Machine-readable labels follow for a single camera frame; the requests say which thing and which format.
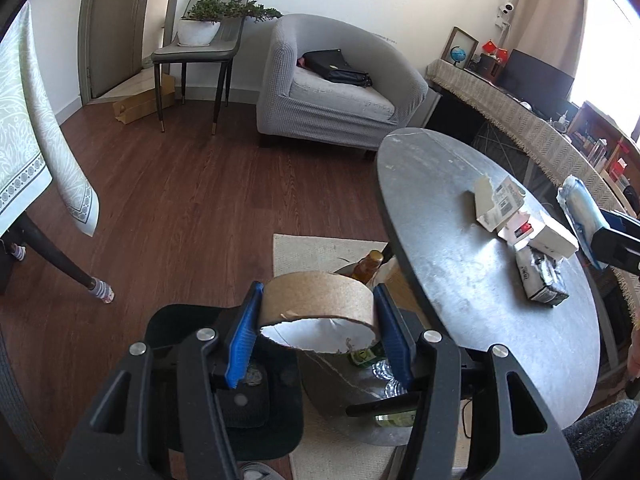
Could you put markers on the flat cardboard box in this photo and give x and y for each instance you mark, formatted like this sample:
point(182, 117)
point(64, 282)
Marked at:
point(142, 102)

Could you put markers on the potted plant in white pot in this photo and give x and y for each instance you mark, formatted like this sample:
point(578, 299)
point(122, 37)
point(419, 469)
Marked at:
point(200, 32)

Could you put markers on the beige rug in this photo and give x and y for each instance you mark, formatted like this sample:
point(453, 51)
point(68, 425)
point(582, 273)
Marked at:
point(310, 255)

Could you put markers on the beige curtain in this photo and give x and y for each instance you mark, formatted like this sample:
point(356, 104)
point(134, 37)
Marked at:
point(545, 10)

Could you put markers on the pale patterned tablecloth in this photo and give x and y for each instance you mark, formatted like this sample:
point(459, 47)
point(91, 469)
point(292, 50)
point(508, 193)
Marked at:
point(30, 135)

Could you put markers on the white security camera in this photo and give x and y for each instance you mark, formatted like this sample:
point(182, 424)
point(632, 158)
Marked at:
point(506, 10)

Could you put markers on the sideboard with beige fringed cloth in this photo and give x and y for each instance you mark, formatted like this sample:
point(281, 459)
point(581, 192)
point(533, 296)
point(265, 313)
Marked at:
point(525, 120)

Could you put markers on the dark green trash bin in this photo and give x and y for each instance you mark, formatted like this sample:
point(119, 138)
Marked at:
point(280, 410)

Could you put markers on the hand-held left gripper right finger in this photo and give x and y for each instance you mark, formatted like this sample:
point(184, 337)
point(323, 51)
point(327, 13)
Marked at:
point(395, 345)

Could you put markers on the striped leg sock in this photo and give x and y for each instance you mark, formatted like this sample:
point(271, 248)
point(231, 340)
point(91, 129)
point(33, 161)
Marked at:
point(102, 292)
point(16, 251)

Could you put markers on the pile of clear water bottles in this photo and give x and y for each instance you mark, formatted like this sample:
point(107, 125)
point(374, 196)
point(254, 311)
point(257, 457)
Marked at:
point(382, 372)

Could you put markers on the red desk ornament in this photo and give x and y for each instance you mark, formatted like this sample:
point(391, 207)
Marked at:
point(495, 52)

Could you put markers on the small blue globe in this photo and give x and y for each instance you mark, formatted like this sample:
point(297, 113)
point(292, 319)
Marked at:
point(457, 54)

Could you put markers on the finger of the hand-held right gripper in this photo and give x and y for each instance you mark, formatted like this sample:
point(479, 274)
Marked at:
point(617, 220)
point(615, 250)

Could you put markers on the amber glass bottle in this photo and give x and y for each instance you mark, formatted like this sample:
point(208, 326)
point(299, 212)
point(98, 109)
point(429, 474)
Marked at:
point(367, 265)

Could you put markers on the grey green door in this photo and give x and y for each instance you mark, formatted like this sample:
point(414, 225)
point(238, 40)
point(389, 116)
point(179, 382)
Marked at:
point(112, 25)

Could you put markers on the black table leg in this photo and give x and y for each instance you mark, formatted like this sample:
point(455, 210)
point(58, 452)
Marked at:
point(55, 250)

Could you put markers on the grey fuzzy cloth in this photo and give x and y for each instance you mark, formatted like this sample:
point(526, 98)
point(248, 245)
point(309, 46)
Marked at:
point(600, 425)

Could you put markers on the grey dining chair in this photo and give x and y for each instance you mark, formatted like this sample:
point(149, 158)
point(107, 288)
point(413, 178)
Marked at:
point(210, 50)

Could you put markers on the blue white plastic wrapper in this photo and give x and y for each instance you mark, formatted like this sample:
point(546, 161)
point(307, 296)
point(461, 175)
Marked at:
point(580, 205)

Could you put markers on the wooden shelf unit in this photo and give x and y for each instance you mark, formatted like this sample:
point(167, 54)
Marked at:
point(600, 140)

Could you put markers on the green glass bottle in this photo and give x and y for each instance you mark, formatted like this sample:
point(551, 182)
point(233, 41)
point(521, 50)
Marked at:
point(365, 356)

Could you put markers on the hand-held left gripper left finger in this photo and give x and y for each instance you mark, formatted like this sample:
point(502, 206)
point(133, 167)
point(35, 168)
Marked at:
point(242, 345)

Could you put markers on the grey armchair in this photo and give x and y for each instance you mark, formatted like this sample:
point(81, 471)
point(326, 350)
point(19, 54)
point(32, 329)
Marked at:
point(340, 100)

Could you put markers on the white black packet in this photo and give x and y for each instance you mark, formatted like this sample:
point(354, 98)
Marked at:
point(542, 275)

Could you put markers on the torn white barcode carton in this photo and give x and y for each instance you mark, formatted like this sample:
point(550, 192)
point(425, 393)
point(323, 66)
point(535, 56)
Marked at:
point(492, 200)

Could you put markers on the wooden picture frame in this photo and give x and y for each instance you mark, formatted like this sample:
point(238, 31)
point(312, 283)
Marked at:
point(465, 37)

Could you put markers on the black monitor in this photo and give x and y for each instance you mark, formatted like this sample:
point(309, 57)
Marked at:
point(537, 77)

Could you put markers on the grey striped floor mat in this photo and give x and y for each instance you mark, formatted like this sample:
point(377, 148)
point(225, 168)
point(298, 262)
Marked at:
point(20, 410)

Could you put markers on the white box with red print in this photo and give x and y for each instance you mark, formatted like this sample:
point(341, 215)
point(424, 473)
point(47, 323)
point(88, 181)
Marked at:
point(545, 232)

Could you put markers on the black bag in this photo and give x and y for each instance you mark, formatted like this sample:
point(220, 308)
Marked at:
point(337, 67)

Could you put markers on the round grey side table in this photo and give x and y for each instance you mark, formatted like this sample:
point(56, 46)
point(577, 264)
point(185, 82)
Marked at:
point(440, 260)

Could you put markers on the cardboard tape roll core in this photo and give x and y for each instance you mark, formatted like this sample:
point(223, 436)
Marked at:
point(320, 295)

